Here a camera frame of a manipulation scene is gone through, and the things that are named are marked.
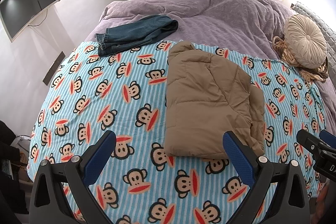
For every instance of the brown puffer jacket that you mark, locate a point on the brown puffer jacket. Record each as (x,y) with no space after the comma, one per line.
(204,103)

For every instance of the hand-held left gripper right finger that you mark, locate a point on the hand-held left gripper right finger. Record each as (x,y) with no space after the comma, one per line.
(237,158)

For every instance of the wall-mounted television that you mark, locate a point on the wall-mounted television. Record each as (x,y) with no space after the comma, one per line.
(29,6)

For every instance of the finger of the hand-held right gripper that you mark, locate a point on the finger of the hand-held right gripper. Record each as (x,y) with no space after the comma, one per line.
(307,140)
(328,138)

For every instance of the dark wall socket panel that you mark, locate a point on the dark wall socket panel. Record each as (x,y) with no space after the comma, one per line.
(53,67)

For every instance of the purple duvet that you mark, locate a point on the purple duvet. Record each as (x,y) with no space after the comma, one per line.
(223,19)

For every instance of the woven tan bag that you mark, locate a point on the woven tan bag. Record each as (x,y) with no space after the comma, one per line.
(312,75)

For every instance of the blue jeans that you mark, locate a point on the blue jeans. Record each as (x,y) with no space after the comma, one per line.
(136,29)

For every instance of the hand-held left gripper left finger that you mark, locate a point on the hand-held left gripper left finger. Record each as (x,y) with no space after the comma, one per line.
(101,154)

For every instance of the monkey print striped blanket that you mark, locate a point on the monkey print striped blanket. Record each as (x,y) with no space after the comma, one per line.
(105,98)

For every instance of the round cream pleated pillow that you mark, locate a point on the round cream pleated pillow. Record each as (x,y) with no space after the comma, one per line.
(305,40)

